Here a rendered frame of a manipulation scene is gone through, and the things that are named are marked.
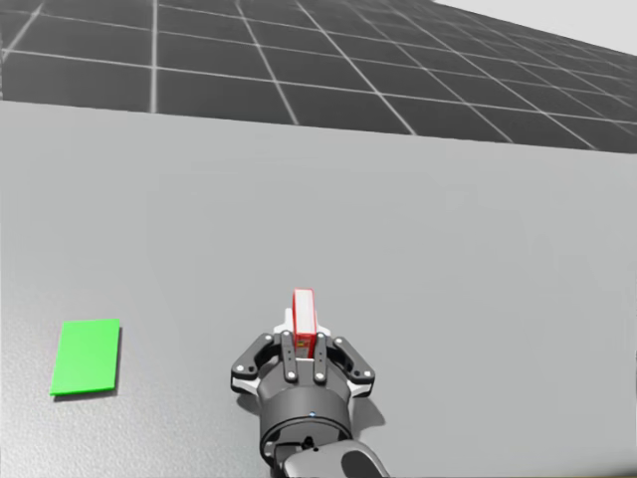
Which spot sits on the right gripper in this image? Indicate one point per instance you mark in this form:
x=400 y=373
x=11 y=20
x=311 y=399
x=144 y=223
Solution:
x=303 y=403

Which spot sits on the red and white carton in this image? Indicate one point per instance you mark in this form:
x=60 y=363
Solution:
x=303 y=318

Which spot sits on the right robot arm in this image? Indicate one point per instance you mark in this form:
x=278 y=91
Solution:
x=343 y=462

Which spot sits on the green pad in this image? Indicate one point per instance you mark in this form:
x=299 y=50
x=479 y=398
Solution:
x=85 y=356

